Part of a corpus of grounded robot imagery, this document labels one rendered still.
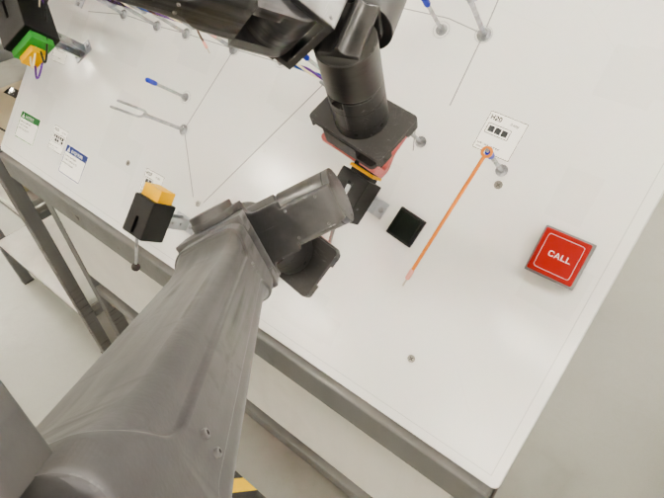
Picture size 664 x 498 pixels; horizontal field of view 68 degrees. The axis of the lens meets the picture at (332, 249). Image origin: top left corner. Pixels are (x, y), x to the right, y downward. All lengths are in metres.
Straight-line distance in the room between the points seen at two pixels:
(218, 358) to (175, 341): 0.02
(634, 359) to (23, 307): 2.25
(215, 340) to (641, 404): 1.81
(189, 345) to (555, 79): 0.56
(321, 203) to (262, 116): 0.38
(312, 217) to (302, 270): 0.13
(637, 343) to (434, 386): 1.50
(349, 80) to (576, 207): 0.31
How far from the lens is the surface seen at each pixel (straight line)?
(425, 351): 0.65
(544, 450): 1.73
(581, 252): 0.58
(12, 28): 1.07
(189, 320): 0.20
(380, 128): 0.52
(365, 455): 0.93
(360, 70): 0.45
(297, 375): 0.76
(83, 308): 1.73
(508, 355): 0.63
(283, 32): 0.44
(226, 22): 0.43
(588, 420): 1.83
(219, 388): 0.18
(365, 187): 0.58
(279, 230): 0.45
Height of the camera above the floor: 1.48
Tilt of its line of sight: 45 degrees down
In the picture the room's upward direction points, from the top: straight up
